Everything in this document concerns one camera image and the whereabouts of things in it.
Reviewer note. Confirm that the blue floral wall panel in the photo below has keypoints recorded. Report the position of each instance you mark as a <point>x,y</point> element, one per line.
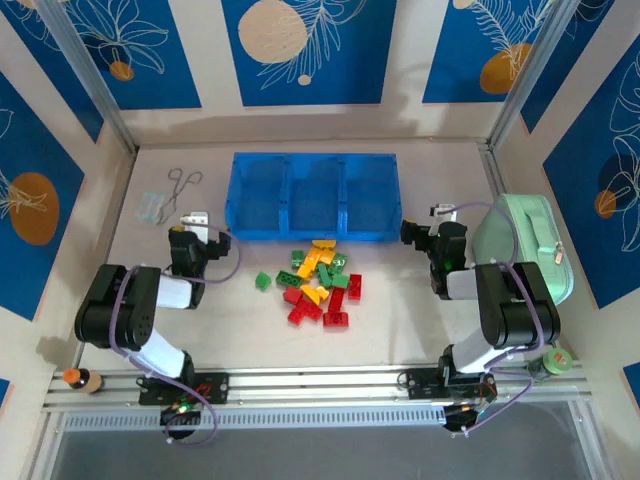
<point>450,60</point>
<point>560,75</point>
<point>50,75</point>
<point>165,60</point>
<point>30,150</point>
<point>575,200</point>
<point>350,60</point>

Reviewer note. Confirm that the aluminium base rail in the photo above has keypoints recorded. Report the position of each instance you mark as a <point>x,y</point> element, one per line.
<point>310,387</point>

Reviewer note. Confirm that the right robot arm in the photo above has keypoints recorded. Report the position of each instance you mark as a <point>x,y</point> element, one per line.
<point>520,310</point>

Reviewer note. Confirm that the yellow lego brick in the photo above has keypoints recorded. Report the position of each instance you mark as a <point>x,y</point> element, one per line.
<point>315,294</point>
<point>315,257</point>
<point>328,256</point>
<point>324,244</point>
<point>305,270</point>

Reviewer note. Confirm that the red lego brick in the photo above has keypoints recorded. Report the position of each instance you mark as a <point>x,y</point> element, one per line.
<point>336,300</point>
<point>297,315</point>
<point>314,311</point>
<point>355,286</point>
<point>292,295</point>
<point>336,319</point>

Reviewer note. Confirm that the clear plastic packet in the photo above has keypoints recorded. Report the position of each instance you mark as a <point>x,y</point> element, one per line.
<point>149,206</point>

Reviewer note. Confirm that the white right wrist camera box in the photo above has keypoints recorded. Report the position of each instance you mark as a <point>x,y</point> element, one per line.
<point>445,211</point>

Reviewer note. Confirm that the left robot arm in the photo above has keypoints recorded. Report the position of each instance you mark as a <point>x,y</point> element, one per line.
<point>115,310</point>

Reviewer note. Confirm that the mint green zipper pouch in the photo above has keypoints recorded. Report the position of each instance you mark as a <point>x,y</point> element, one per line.
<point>525,235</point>

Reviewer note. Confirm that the green printed lego brick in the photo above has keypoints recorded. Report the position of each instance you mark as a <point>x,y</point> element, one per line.
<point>340,261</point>

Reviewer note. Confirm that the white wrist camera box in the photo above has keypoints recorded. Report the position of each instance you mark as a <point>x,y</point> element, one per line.
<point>195,218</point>
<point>445,211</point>

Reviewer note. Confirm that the metal scissor tongs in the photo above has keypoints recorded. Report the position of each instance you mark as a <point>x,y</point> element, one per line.
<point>175,198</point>

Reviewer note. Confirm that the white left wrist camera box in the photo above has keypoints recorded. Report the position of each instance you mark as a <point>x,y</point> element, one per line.
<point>195,218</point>

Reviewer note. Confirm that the aluminium frame post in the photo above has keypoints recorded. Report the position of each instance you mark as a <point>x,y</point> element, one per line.
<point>91,75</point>
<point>530,75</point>

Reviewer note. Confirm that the brown bottle with orange cap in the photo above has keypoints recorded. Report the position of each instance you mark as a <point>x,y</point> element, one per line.
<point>85,381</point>

